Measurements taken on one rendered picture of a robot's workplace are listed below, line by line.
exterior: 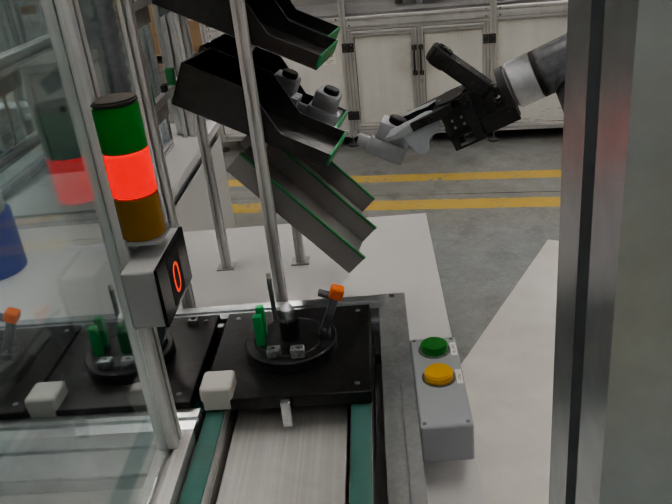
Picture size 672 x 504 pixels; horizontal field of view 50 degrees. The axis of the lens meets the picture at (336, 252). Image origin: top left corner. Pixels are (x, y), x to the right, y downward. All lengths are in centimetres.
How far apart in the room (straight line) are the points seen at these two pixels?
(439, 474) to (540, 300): 51
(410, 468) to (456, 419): 11
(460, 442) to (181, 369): 43
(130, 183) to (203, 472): 38
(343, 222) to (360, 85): 382
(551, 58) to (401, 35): 393
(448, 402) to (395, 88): 425
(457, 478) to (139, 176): 58
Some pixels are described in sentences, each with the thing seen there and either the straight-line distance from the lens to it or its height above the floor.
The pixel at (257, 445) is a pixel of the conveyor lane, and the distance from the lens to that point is 104.
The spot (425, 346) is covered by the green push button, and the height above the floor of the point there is 97.
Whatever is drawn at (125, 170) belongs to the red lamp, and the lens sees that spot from 80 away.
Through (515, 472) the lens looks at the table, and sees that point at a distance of 105.
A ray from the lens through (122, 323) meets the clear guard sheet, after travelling 85.
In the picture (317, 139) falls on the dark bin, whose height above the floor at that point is 121.
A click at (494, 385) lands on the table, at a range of 120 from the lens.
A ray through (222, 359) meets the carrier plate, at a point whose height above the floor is 97.
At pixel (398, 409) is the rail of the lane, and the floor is 95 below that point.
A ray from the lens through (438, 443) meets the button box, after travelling 98.
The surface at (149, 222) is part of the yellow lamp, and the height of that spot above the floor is 128.
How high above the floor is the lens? 157
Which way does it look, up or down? 25 degrees down
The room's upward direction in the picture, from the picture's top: 6 degrees counter-clockwise
